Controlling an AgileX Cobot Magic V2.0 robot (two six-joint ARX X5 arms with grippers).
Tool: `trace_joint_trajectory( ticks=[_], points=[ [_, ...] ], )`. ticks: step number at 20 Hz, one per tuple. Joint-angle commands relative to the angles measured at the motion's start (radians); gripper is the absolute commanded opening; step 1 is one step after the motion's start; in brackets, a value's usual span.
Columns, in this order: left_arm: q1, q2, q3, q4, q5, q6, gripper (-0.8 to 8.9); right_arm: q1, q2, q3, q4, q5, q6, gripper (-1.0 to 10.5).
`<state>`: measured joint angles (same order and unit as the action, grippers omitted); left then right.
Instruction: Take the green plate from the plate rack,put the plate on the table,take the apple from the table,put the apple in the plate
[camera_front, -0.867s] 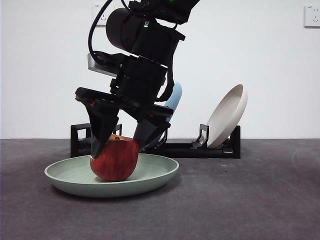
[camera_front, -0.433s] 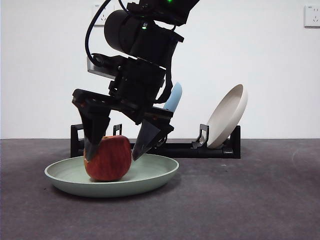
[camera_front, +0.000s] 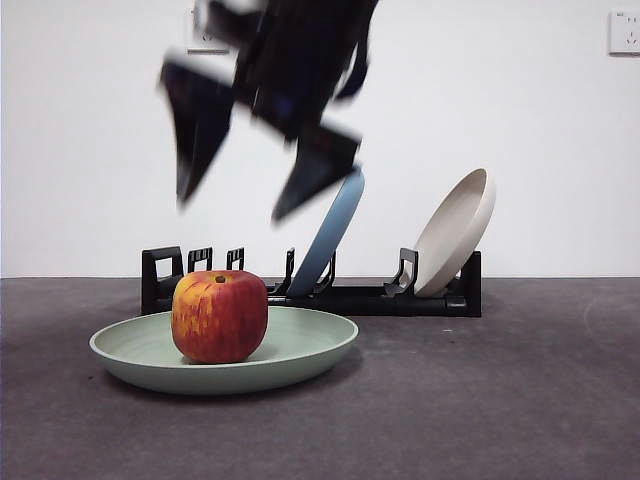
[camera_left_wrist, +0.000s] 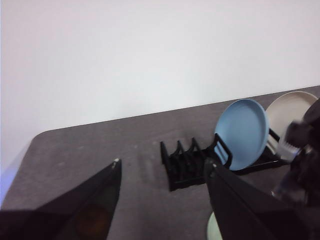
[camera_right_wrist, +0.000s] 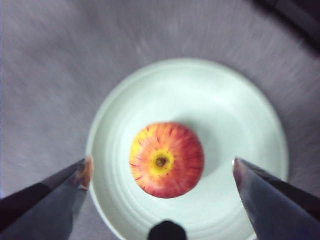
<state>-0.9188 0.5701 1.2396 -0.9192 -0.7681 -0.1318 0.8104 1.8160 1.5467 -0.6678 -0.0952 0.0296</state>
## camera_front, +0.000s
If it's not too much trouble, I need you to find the red yellow apple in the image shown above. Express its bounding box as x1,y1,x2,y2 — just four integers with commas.
171,269,269,365

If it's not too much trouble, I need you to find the green plate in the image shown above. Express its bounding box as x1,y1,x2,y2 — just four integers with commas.
88,305,360,396

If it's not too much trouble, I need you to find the blue plate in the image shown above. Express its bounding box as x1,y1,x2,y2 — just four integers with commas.
287,167,366,297

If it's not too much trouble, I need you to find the black plate rack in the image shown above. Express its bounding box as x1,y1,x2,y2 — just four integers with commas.
140,246,483,319

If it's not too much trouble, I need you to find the beige plate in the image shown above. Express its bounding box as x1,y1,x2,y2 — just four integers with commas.
412,167,497,297

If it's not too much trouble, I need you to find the white wall socket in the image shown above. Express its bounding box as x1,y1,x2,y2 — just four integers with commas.
185,4,234,55
607,9,640,57

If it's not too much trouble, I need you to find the black braided cable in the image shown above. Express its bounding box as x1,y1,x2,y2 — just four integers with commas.
333,42,372,102

